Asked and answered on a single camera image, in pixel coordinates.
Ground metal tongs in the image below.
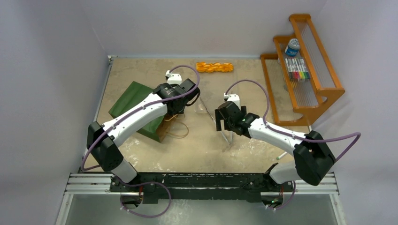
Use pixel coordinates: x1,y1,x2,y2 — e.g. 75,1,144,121
199,96,234,146

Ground green brown paper bag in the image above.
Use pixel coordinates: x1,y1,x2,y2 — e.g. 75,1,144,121
104,90,193,146

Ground orange braided fake bread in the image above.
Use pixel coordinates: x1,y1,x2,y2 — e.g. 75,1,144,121
196,62,234,73

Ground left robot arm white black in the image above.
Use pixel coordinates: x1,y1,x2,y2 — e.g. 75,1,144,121
87,79,200,192

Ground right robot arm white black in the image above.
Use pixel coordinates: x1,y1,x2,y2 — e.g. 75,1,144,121
214,101,336,191

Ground clear plastic tray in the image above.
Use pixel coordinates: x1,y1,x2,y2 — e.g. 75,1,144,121
194,59,237,115

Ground green capped white marker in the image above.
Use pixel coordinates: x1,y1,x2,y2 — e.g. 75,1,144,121
276,152,287,160

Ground orange wooden rack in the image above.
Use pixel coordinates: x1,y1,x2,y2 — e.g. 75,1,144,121
260,14,345,126

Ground set of coloured markers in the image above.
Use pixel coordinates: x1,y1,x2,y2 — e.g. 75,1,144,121
284,57,311,82

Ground blue white jar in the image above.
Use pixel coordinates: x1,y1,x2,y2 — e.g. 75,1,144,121
284,38,300,57

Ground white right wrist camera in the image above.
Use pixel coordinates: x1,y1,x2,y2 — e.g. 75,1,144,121
223,93,241,108

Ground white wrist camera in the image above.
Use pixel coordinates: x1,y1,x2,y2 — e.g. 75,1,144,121
223,93,241,108
165,70,182,85

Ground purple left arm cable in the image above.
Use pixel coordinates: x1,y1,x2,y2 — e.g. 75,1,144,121
81,64,200,172

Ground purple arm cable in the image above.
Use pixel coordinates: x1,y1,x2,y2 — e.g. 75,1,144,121
81,64,200,172
224,80,362,164

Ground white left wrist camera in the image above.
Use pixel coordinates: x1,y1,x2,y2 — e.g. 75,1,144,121
165,70,182,85

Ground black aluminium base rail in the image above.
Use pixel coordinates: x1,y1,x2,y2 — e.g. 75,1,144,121
65,172,339,205

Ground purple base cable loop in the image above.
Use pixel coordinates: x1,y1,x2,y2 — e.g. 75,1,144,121
119,177,174,218

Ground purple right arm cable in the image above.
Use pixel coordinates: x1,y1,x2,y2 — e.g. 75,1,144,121
224,80,362,164

